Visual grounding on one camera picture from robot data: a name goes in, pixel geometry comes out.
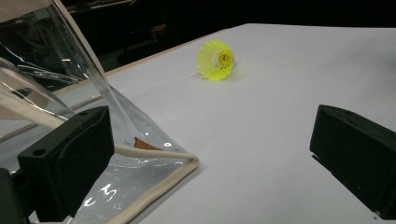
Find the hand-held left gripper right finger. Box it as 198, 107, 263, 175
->
309, 105, 396, 220

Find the yellow shuttlecock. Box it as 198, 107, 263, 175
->
195, 39, 235, 82

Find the clear plastic bag beige trim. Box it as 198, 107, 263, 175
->
0, 0, 200, 224

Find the white board sheet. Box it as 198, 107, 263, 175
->
0, 22, 396, 224

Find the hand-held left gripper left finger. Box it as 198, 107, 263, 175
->
17, 105, 116, 222

